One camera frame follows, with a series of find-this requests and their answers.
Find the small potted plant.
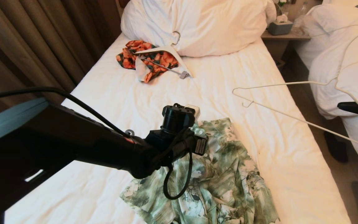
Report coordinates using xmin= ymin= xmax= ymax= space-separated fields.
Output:
xmin=272 ymin=0 xmax=288 ymax=16

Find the orange floral garment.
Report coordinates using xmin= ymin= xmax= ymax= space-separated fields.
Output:
xmin=116 ymin=40 xmax=179 ymax=84

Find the white duvet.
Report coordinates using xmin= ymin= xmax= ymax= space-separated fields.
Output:
xmin=294 ymin=26 xmax=358 ymax=120

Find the clear plastic bottle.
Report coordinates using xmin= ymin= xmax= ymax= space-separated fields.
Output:
xmin=292 ymin=5 xmax=307 ymax=29

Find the brown curtain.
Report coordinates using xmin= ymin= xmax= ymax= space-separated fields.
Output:
xmin=0 ymin=0 xmax=117 ymax=122

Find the wooden nightstand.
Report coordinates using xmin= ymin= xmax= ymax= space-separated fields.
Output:
xmin=261 ymin=30 xmax=311 ymax=63

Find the smooth black left arm cable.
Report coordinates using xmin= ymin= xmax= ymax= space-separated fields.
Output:
xmin=0 ymin=86 xmax=129 ymax=137

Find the black slipper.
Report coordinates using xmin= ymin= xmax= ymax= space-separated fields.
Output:
xmin=324 ymin=131 xmax=347 ymax=163

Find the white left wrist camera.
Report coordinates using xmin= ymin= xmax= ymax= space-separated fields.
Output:
xmin=184 ymin=104 xmax=201 ymax=122

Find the brown wooden headboard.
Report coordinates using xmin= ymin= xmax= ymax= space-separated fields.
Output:
xmin=116 ymin=0 xmax=133 ymax=20

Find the cream wire clothes hanger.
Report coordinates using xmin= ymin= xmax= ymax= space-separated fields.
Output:
xmin=232 ymin=31 xmax=358 ymax=157

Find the black braided cable sleeve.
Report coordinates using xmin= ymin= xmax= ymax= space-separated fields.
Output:
xmin=163 ymin=149 xmax=194 ymax=200

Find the white hanger with metal bar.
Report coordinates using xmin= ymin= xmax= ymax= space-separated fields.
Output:
xmin=135 ymin=31 xmax=194 ymax=79

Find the grey tissue box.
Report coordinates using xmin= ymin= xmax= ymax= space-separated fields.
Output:
xmin=268 ymin=14 xmax=293 ymax=35

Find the white pillow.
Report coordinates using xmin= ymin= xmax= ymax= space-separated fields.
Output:
xmin=121 ymin=0 xmax=276 ymax=58
xmin=303 ymin=0 xmax=358 ymax=35

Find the green floral print shirt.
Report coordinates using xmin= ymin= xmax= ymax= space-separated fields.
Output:
xmin=120 ymin=118 xmax=280 ymax=224

